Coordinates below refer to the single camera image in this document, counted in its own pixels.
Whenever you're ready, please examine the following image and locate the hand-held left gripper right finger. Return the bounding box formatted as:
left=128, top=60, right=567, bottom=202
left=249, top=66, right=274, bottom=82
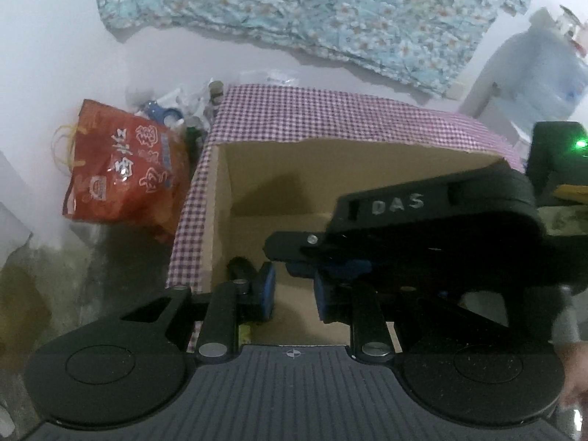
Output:
left=315, top=270, right=508, bottom=365

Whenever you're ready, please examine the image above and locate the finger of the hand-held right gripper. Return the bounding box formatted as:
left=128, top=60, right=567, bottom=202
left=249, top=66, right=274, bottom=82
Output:
left=285, top=257, right=374, bottom=286
left=263, top=231, right=331, bottom=262

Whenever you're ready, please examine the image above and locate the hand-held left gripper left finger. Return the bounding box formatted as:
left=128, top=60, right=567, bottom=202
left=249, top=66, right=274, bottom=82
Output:
left=120, top=262, right=276, bottom=365

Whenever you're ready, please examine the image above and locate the black oblong object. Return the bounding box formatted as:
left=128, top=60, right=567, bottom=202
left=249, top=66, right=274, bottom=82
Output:
left=228, top=257, right=252, bottom=282

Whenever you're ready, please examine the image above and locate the person's right hand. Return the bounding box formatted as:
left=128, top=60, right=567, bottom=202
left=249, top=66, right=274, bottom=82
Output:
left=553, top=339, right=588, bottom=407

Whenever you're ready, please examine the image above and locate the white water dispenser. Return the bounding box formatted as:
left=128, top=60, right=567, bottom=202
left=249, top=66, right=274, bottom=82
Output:
left=457, top=80, right=534, bottom=148

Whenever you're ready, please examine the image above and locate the purple checkered tablecloth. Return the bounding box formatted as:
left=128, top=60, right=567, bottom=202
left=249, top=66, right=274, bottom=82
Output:
left=165, top=83, right=527, bottom=346

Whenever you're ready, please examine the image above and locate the clear plastic packet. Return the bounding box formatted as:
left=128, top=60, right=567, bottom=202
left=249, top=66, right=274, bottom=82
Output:
left=239, top=69, right=300, bottom=86

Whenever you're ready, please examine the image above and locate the clear plastic bag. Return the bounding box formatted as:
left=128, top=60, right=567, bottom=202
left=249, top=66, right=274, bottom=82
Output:
left=173, top=85, right=213, bottom=121

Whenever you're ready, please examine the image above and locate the red plastic bag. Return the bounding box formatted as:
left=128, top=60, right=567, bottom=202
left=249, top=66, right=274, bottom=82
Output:
left=53, top=98, right=194, bottom=245

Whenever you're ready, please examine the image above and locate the blue tape dispenser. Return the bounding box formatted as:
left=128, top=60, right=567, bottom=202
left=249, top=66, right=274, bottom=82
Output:
left=138, top=101, right=183, bottom=123

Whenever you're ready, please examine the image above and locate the blue water jug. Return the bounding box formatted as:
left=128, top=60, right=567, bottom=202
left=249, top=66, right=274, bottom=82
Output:
left=487, top=7, right=588, bottom=121

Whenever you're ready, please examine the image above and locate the blue floral cloth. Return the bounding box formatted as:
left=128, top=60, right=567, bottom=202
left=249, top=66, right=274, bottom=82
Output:
left=94, top=0, right=544, bottom=99

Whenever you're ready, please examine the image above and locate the small brown cardboard box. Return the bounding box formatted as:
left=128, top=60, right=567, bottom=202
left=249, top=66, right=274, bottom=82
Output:
left=0, top=262, right=52, bottom=347

